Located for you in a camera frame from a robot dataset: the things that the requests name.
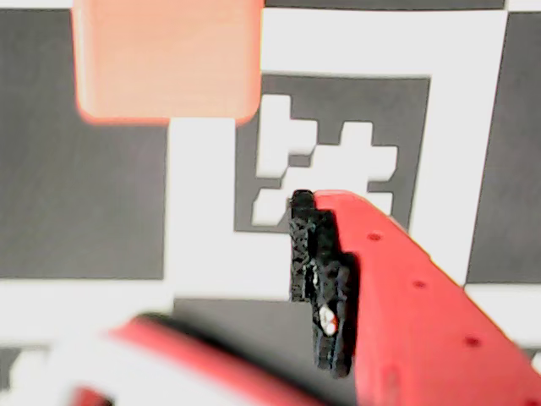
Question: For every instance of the checkerboard marker mat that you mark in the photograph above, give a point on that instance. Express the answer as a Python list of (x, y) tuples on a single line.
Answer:
[(105, 203)]

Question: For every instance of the orange cube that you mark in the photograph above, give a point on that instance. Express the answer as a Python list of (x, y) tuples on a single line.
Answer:
[(169, 59)]

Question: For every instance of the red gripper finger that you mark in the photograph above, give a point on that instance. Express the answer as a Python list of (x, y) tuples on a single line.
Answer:
[(211, 368), (422, 321)]

